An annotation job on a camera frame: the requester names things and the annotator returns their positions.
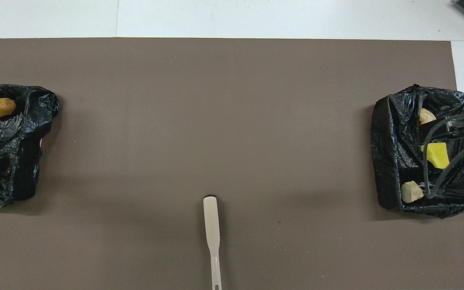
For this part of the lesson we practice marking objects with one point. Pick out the beige hand brush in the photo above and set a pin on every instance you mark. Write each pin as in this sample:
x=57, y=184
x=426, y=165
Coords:
x=212, y=225

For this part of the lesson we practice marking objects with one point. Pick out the pale yellow bumpy sponge chunk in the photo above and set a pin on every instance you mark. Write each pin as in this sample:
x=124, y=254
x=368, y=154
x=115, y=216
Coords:
x=426, y=116

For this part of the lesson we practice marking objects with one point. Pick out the brown table mat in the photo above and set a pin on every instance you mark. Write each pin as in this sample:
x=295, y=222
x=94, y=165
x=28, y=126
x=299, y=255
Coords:
x=232, y=100

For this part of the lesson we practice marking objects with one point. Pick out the plain yellow sponge piece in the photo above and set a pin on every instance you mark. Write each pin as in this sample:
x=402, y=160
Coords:
x=437, y=157

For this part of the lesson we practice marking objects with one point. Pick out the orange striped sponge chunk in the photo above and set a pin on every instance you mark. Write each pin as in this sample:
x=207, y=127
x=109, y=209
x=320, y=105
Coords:
x=412, y=192

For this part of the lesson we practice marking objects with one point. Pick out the black bag lined bin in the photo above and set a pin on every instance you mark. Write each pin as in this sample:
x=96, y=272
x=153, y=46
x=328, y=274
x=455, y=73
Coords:
x=401, y=153
x=14, y=161

